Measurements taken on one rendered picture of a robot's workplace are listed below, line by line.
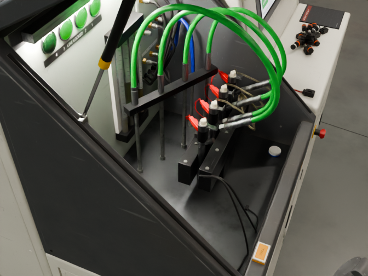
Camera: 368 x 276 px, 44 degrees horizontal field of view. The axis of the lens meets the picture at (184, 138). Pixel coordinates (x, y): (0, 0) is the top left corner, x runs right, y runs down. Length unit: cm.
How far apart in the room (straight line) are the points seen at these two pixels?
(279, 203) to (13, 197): 67
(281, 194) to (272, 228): 12
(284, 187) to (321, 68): 57
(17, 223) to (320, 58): 115
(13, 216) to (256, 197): 68
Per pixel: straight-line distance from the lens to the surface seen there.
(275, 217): 119
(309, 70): 166
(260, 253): 111
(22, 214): 124
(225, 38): 140
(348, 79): 348
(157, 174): 143
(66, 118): 87
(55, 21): 96
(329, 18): 201
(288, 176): 130
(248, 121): 112
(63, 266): 135
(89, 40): 114
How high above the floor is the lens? 188
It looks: 43 degrees down
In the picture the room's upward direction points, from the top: 1 degrees clockwise
